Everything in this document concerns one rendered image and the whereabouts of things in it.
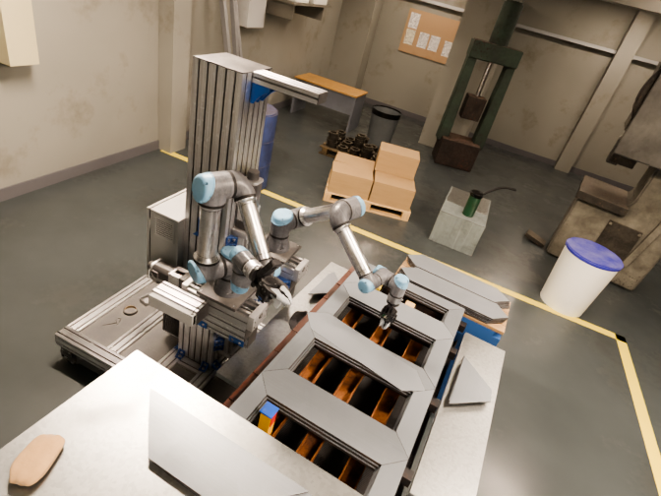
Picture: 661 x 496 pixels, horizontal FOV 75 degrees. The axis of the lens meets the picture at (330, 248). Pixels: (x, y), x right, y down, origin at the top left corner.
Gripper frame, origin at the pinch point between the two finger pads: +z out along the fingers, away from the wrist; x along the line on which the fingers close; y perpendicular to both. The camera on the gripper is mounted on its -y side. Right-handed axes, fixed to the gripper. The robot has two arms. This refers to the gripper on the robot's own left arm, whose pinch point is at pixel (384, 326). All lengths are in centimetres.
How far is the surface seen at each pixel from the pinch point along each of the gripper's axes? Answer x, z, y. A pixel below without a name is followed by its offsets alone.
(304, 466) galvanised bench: 5, -14, 102
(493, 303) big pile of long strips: 53, 6, -82
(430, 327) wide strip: 22.3, 5.8, -25.7
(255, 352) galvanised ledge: -53, 24, 41
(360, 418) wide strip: 12, 6, 57
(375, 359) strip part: 4.6, 5.7, 20.2
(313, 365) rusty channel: -23.9, 23.4, 28.6
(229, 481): -12, -16, 121
